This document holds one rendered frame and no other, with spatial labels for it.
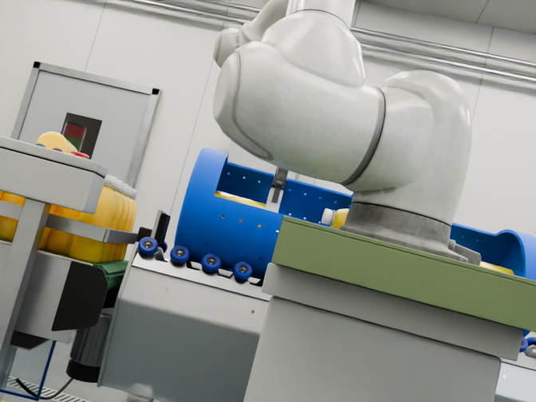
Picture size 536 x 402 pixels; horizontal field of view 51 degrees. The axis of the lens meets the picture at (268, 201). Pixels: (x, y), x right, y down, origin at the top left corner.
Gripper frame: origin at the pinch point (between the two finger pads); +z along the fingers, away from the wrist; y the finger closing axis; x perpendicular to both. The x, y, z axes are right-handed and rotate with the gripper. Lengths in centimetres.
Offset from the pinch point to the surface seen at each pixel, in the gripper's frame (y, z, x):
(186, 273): -5.8, 21.0, 15.4
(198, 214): -8.2, 7.6, 16.2
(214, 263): -5.6, 17.3, 9.9
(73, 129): 39, -10, 63
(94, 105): 375, -79, 158
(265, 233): -8.2, 7.7, 0.5
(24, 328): -17, 39, 43
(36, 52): 393, -116, 229
